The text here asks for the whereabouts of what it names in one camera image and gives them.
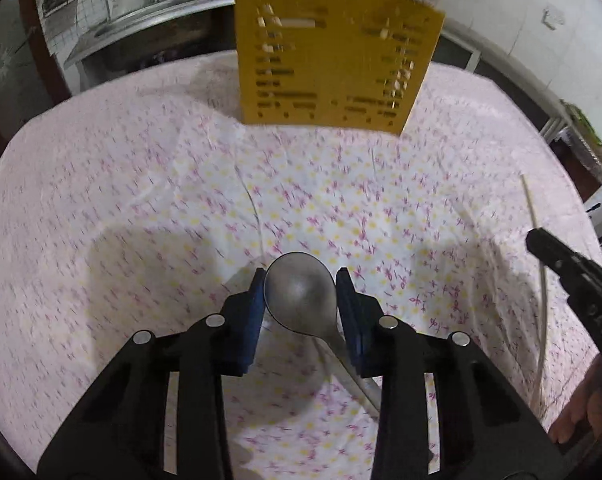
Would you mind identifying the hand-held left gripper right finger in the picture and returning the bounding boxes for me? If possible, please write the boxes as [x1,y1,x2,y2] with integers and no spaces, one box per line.
[335,267,566,480]

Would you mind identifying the wooden chopstick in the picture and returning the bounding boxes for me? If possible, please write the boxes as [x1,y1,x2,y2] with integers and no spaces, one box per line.
[521,174,550,407]

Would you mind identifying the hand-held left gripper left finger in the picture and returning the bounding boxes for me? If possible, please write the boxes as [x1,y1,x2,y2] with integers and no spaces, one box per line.
[36,268,268,480]

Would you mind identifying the steel kitchen sink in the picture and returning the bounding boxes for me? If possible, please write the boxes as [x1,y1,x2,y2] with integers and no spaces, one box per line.
[64,0,237,67]

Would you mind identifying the pink floral tablecloth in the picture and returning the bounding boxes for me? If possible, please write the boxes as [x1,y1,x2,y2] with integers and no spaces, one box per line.
[0,52,602,480]

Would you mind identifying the yellow perforated utensil holder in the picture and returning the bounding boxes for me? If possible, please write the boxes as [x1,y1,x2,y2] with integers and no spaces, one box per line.
[232,0,447,136]

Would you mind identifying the person's right hand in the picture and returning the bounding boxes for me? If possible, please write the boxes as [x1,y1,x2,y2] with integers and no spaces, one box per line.
[548,355,602,446]

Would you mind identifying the wooden cutting board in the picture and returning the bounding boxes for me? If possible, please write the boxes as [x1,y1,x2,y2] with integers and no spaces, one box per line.
[560,100,602,158]

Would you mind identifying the brown wooden door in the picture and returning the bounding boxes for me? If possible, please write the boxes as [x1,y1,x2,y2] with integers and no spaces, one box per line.
[0,0,73,163]

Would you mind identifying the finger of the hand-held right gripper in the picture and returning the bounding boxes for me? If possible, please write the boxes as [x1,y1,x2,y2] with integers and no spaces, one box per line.
[526,227,602,361]

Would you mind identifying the metal spoon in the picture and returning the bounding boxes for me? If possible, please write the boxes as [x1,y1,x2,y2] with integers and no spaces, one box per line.
[263,251,384,416]

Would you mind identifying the green vegetables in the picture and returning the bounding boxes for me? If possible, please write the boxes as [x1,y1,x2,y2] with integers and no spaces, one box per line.
[571,105,602,150]

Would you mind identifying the white wall socket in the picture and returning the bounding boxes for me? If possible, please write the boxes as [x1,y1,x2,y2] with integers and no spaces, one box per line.
[541,5,566,29]

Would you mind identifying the clear plastic bag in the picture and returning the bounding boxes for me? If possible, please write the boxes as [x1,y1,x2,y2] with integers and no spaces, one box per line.
[576,140,602,197]

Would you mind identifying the black wire wall basket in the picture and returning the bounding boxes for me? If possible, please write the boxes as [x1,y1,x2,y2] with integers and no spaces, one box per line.
[38,0,77,19]

